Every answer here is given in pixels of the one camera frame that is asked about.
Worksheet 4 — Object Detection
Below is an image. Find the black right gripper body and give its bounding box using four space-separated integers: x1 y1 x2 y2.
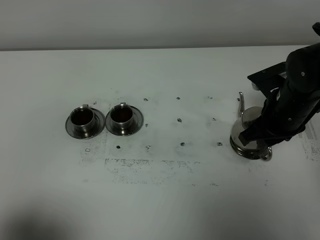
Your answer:
254 43 320 141

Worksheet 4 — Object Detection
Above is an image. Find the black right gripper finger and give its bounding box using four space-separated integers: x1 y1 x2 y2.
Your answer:
238 124 288 146

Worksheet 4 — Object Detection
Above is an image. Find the stainless steel teapot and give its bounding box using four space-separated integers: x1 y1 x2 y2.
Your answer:
230 92 273 161

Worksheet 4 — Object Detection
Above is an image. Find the steel saucer near teapot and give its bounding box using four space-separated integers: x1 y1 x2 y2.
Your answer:
105 105 144 136

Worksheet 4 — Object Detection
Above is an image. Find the steel teacup near teapot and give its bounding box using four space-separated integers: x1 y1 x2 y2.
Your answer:
109 102 134 130

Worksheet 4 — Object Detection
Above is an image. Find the steel saucer far side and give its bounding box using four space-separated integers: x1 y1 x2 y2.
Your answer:
65 106 105 140

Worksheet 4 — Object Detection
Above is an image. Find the steel teacup far side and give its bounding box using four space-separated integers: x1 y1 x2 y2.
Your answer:
69 104 95 133

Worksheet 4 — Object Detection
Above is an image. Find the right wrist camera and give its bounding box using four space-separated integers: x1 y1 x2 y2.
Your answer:
247 62 287 98

